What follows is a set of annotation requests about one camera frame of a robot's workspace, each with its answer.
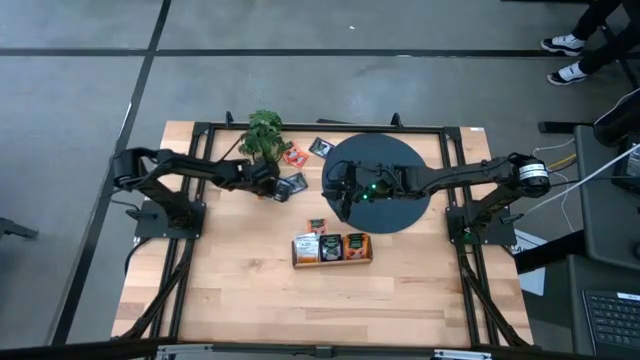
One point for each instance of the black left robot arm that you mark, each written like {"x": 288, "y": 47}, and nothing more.
{"x": 190, "y": 167}

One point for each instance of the black floor beam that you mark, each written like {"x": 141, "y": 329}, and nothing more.
{"x": 550, "y": 252}

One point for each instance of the small green potted plant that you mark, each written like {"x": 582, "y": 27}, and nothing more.
{"x": 262, "y": 132}

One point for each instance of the black desk foot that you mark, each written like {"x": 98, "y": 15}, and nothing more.
{"x": 565, "y": 126}

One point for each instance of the black laptop keyboard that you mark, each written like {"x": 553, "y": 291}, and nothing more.
{"x": 615, "y": 320}

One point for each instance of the grey desk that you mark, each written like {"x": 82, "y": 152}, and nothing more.
{"x": 600, "y": 215}

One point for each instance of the small black table-level camera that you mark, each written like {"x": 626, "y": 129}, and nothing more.
{"x": 323, "y": 351}

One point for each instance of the long black crossbar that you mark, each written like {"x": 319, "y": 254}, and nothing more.
{"x": 75, "y": 350}

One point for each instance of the person's white black shoe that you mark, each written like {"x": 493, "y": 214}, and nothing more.
{"x": 569, "y": 75}
{"x": 565, "y": 45}

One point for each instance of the dark round plate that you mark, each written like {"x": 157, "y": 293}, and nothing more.
{"x": 395, "y": 215}

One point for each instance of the wooden three-compartment tea box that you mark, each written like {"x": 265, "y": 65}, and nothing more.
{"x": 332, "y": 264}

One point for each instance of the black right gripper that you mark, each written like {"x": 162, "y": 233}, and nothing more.
{"x": 355, "y": 185}

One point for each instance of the black aluminium rail frame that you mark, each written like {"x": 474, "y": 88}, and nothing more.
{"x": 350, "y": 128}

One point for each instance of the white paper sheet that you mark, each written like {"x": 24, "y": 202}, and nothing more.
{"x": 532, "y": 280}

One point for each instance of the black square mounting plate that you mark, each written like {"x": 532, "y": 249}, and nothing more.
{"x": 150, "y": 227}
{"x": 500, "y": 232}

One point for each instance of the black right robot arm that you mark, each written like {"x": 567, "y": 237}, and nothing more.
{"x": 465, "y": 175}

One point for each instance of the black bag with white stripe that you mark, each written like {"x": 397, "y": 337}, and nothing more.
{"x": 620, "y": 120}

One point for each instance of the silver aluminium bracket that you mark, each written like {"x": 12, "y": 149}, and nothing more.
{"x": 462, "y": 355}
{"x": 185, "y": 351}

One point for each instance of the person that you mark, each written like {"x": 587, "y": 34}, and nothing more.
{"x": 600, "y": 30}

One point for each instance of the grey chair leg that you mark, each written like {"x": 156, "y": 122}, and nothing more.
{"x": 17, "y": 230}

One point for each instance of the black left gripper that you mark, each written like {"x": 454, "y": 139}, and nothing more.
{"x": 257, "y": 177}

